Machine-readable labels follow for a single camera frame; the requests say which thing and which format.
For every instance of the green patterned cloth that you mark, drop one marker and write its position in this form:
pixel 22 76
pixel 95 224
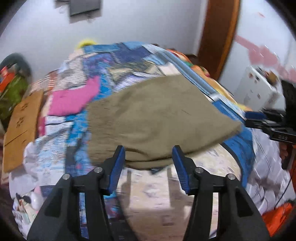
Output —
pixel 12 91

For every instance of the orange cloth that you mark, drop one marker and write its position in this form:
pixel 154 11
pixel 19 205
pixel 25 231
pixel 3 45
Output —
pixel 277 217

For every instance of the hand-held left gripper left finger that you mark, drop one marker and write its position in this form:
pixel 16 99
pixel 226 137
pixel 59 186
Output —
pixel 116 168

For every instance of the brown wooden door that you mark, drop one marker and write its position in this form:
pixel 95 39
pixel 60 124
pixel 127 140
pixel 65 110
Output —
pixel 218 37

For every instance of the khaki pants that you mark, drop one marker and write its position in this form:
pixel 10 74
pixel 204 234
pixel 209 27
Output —
pixel 159 120

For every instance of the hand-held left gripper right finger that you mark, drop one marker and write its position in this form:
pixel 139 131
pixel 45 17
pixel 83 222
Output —
pixel 181 168

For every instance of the brown cardboard box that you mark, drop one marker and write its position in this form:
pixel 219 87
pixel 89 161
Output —
pixel 20 129

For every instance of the white drawer cabinet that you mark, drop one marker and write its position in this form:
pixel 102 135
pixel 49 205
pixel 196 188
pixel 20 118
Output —
pixel 257 87

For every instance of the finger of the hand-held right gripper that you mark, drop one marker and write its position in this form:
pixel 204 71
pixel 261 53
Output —
pixel 255 115

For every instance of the pink garment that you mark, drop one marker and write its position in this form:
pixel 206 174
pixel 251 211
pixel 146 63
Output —
pixel 74 98

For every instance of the colourful patchwork bedsheet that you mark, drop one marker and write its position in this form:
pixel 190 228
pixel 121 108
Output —
pixel 129 129

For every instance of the white checked cloth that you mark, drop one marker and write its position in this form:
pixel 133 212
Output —
pixel 266 171

